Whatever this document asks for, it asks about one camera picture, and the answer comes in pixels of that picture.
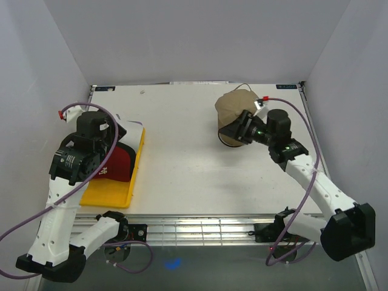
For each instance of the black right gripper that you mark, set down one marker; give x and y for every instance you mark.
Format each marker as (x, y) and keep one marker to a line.
(234, 129)

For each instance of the beige baseball cap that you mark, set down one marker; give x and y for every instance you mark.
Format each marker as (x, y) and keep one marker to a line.
(231, 104)

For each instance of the white baseball cap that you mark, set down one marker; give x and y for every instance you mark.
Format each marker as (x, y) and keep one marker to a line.
(134, 133)

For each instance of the red baseball cap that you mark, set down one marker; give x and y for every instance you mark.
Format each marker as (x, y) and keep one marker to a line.
(120, 165)

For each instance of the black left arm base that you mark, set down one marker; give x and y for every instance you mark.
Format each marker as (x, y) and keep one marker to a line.
(120, 251)

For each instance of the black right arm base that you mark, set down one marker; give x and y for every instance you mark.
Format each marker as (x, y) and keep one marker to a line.
(268, 233)

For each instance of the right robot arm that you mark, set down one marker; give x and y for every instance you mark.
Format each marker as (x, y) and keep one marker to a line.
(347, 227)

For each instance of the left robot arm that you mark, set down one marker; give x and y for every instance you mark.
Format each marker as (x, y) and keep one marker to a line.
(81, 155)

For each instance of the yellow plastic tray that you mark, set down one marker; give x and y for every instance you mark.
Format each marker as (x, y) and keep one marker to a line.
(109, 193)

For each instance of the aluminium table edge rail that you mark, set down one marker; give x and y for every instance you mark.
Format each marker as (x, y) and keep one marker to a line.
(200, 230)

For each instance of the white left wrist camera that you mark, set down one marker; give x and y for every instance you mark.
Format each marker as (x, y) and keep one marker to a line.
(71, 114)

